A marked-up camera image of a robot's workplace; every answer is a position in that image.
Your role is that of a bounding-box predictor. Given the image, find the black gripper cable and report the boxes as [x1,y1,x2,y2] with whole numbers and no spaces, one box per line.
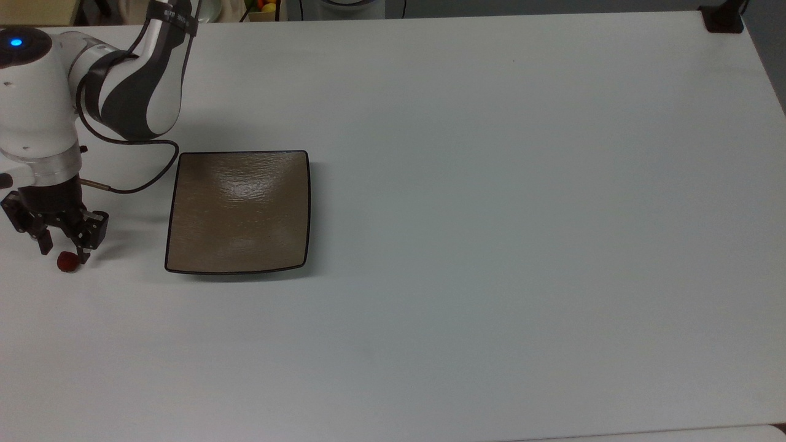
[75,86,180,195]

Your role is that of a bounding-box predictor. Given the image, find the square brown ceramic plate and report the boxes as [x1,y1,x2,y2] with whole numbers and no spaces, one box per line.
[164,150,311,276]

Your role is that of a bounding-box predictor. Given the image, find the black camera stand base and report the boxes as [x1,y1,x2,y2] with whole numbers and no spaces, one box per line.
[699,0,751,34]

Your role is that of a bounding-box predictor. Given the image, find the box of toy fruit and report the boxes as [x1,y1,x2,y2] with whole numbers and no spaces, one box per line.
[243,0,282,23]

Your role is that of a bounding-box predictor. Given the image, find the wooden cabinet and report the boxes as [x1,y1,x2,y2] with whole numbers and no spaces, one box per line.
[0,0,80,26]

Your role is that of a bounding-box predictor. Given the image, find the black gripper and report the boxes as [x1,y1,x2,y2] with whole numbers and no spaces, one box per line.
[0,177,110,266]

